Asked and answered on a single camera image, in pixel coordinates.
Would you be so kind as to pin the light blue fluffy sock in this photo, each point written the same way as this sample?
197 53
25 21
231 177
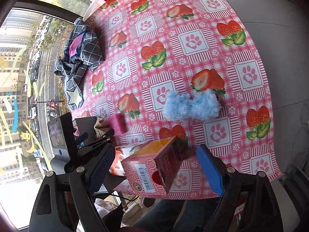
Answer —
181 107

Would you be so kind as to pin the pink sponge block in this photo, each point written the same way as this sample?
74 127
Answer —
117 123

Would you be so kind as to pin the strawberry print snack box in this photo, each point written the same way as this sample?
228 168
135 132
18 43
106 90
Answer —
149 167

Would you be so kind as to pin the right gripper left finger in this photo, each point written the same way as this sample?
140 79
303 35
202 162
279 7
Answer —
52 213

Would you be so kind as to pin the pink strawberry tablecloth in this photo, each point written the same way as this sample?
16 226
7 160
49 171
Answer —
157 46

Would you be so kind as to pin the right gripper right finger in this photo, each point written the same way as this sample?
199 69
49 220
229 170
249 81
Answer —
261 210

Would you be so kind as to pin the grey plaid star cloth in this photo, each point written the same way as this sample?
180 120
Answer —
82 52

